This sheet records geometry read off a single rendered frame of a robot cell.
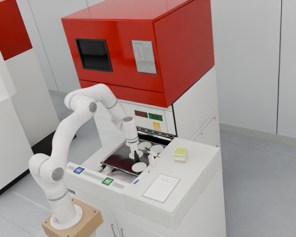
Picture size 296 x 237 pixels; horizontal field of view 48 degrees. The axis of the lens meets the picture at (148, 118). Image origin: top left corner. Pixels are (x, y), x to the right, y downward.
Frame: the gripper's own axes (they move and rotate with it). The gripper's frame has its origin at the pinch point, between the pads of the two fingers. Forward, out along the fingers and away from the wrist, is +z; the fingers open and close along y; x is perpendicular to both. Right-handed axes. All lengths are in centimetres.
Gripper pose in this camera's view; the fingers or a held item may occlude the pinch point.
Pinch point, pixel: (136, 157)
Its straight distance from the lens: 232.9
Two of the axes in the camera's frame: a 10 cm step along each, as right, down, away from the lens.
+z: 1.6, 8.5, 5.0
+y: 1.4, 4.9, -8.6
